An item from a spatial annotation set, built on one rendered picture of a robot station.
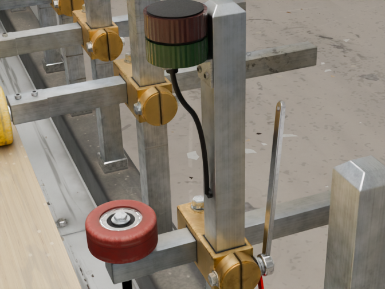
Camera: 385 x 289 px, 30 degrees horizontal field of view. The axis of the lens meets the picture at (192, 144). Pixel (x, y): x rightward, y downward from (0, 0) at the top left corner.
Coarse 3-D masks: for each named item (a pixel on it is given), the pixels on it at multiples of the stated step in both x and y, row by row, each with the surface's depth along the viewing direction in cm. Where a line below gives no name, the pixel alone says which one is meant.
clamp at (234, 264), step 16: (192, 224) 85; (208, 256) 81; (224, 256) 80; (240, 256) 79; (208, 272) 82; (224, 272) 78; (240, 272) 80; (256, 272) 80; (224, 288) 79; (240, 288) 81
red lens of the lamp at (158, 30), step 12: (144, 12) 67; (204, 12) 66; (144, 24) 67; (156, 24) 65; (168, 24) 65; (180, 24) 65; (192, 24) 65; (204, 24) 66; (156, 36) 66; (168, 36) 65; (180, 36) 65; (192, 36) 66; (204, 36) 67
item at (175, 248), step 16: (288, 208) 89; (304, 208) 89; (320, 208) 89; (256, 224) 86; (288, 224) 88; (304, 224) 89; (320, 224) 90; (160, 240) 84; (176, 240) 84; (192, 240) 84; (256, 240) 87; (160, 256) 83; (176, 256) 84; (192, 256) 85; (112, 272) 81; (128, 272) 82; (144, 272) 83
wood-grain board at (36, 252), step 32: (0, 160) 94; (0, 192) 87; (32, 192) 87; (0, 224) 81; (32, 224) 81; (0, 256) 76; (32, 256) 76; (64, 256) 75; (0, 288) 71; (32, 288) 71; (64, 288) 71
